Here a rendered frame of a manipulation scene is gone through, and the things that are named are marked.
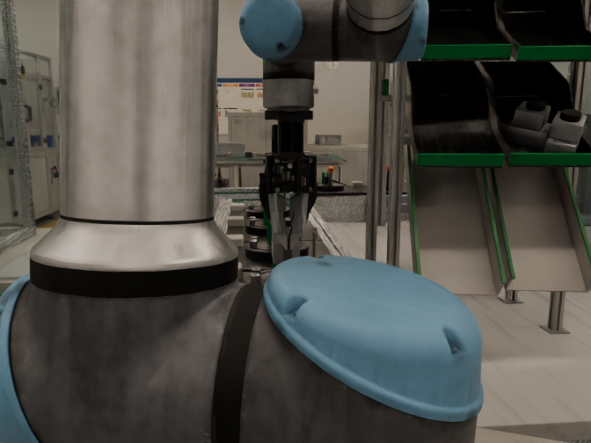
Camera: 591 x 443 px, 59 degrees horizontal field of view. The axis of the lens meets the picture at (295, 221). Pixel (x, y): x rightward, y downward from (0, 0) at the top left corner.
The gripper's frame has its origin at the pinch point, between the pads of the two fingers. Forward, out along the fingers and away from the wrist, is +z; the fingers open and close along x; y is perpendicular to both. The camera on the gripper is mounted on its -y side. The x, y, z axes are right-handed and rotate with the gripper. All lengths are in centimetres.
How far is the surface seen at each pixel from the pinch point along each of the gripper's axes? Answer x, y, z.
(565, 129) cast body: 43.2, 1.8, -17.2
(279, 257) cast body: -1.2, -3.2, 3.5
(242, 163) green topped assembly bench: -13, -513, 28
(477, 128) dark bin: 33.8, -9.1, -17.2
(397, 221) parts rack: 20.2, -9.4, -1.0
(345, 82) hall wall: 201, -1046, -102
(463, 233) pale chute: 30.3, -3.8, 0.2
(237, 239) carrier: -9.0, -39.3, 8.5
